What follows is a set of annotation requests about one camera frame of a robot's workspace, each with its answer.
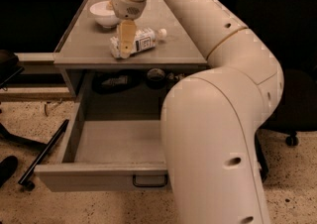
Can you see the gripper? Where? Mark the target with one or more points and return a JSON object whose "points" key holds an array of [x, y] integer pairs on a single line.
{"points": [[127, 7]]}

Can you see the clear plastic bottle white cap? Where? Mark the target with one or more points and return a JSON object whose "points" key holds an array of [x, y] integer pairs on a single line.
{"points": [[145, 39]]}

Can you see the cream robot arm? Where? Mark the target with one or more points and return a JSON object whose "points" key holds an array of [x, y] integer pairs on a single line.
{"points": [[209, 119]]}

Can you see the grey metal drawer cabinet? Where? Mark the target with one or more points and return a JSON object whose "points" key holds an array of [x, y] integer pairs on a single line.
{"points": [[88, 46]]}

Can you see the black pouch in drawer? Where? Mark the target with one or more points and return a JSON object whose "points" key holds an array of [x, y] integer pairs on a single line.
{"points": [[109, 83]]}

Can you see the open grey top drawer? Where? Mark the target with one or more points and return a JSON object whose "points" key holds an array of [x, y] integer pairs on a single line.
{"points": [[109, 138]]}

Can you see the white ceramic bowl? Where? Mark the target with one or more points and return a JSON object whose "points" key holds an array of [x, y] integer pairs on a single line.
{"points": [[105, 18]]}

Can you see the black tape roll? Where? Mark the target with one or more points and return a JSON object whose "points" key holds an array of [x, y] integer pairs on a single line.
{"points": [[155, 78]]}

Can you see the black chair left edge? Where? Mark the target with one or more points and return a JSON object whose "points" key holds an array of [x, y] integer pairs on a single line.
{"points": [[8, 69]]}

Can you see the black office chair right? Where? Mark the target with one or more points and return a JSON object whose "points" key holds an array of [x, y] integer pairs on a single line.
{"points": [[289, 29]]}

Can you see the black shoe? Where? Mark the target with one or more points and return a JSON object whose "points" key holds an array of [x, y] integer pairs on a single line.
{"points": [[7, 168]]}

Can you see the black cabinet foot bar left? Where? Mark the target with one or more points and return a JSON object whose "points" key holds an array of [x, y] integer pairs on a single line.
{"points": [[25, 180]]}

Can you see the black cabinet foot bar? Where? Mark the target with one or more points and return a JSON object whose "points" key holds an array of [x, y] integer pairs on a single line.
{"points": [[25, 180], [261, 159]]}

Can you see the black cabinet foot bar right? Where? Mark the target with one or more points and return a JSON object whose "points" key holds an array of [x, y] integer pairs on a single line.
{"points": [[261, 159]]}

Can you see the black drawer handle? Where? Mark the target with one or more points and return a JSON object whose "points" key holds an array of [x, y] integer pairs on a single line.
{"points": [[149, 181]]}

